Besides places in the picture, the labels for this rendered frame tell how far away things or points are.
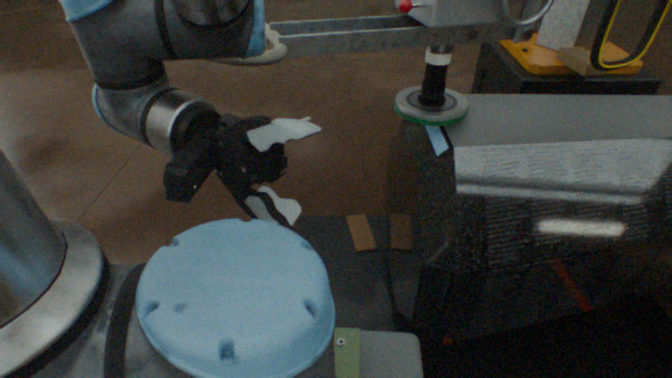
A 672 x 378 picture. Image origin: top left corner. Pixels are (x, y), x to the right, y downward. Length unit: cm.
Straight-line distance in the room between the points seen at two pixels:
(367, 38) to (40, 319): 90
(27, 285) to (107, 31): 33
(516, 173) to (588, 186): 21
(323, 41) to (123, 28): 56
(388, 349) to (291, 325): 41
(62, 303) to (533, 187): 113
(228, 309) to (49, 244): 13
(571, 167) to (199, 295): 114
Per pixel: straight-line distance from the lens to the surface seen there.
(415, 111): 122
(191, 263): 35
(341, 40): 105
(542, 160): 129
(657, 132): 153
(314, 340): 33
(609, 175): 138
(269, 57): 90
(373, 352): 70
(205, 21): 51
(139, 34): 57
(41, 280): 35
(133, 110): 61
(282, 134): 44
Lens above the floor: 145
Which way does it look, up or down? 38 degrees down
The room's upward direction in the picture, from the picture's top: straight up
